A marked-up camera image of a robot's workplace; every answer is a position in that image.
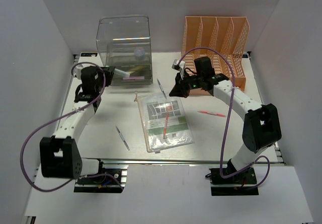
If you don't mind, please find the clear paper clip tub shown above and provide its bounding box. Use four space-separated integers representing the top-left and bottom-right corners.
134 47 145 60

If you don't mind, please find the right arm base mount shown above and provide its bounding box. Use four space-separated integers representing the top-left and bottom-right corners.
205 168 259 196

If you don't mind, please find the clear mesh zipper pouch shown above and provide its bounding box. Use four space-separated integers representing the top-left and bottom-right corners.
134 92 194 153

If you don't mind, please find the blue white pen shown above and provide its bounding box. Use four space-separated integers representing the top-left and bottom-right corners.
156 79 167 99

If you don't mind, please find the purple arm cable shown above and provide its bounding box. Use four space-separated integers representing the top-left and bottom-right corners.
179 47 271 190
20 62 124 192

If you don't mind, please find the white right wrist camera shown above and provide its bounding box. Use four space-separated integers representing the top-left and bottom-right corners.
172 59 186 79

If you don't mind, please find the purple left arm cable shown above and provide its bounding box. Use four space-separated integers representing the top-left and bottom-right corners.
20 62 124 192

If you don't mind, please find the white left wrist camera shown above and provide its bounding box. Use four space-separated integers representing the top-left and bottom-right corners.
71 66 83 80

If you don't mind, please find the orange file rack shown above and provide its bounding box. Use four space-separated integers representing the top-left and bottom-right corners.
181 16 250 91

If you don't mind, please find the purple highlighter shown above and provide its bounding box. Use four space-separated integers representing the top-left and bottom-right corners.
123 76 145 81

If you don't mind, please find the orange red pen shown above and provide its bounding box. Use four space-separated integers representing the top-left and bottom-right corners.
163 112 169 139

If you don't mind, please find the grey white pen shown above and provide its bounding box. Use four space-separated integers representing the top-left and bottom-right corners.
115 126 130 151

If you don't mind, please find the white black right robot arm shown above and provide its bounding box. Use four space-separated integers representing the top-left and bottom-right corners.
169 56 282 183

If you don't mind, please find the orange highlighter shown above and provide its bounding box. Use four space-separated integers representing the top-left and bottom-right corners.
114 68 130 78

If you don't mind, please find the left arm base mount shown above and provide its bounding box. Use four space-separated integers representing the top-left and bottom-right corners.
73 165 127 194

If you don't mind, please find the pink red pen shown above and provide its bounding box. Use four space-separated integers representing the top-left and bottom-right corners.
197 110 226 117

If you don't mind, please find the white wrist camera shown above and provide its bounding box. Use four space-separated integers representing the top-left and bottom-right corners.
172 59 186 79
71 66 83 80

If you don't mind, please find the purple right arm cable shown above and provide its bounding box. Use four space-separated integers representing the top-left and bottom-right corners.
179 47 271 190

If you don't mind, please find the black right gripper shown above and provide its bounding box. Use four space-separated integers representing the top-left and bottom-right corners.
170 70 204 98

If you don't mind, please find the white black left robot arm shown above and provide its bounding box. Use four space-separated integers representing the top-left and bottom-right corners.
40 66 115 183

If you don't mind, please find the clear grey drawer organizer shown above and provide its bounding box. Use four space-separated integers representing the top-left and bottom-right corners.
96 15 153 86

